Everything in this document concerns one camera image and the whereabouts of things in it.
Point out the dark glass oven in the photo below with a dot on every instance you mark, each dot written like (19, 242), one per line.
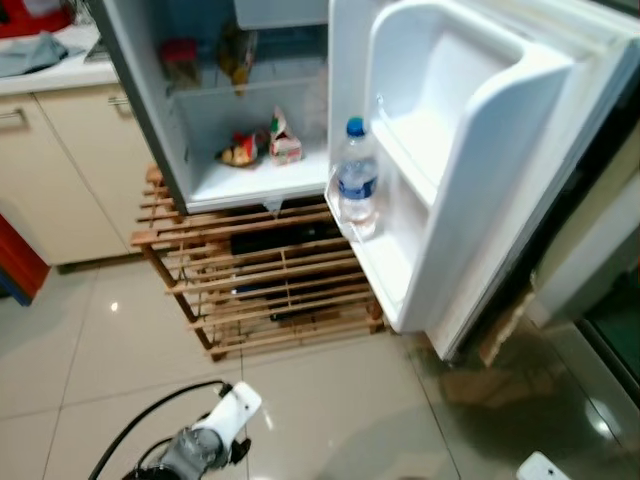
(620, 340)

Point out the grey mini fridge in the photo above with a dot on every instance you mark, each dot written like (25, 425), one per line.
(140, 100)

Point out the white freezer flap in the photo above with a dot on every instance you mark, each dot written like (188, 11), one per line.
(280, 12)

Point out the beige kitchen cabinet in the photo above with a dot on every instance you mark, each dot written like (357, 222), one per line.
(70, 180)

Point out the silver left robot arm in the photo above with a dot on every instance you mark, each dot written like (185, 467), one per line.
(185, 455)

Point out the red coffee machine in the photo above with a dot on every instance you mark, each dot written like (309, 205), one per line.
(30, 18)

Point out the clear fridge shelf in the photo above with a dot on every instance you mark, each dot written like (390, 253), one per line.
(290, 88)

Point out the grey mini fridge door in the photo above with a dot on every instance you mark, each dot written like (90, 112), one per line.
(480, 150)

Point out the red and blue bag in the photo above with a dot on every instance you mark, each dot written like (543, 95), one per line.
(20, 260)

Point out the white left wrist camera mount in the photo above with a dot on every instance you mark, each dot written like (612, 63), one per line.
(235, 410)

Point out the red and yellow food pack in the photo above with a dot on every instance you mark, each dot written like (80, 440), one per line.
(240, 150)

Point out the yellow snack packet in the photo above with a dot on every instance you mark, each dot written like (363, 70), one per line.
(238, 55)

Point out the grey cloth mat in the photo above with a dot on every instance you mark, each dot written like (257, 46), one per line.
(30, 55)

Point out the black flat box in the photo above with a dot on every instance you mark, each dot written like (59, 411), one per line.
(300, 313)

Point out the clear water bottle blue cap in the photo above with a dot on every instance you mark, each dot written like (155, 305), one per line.
(357, 180)

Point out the wooden slatted rack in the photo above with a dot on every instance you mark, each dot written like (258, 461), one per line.
(250, 275)

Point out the colourful plastic food packet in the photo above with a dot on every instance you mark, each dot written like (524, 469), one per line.
(286, 145)

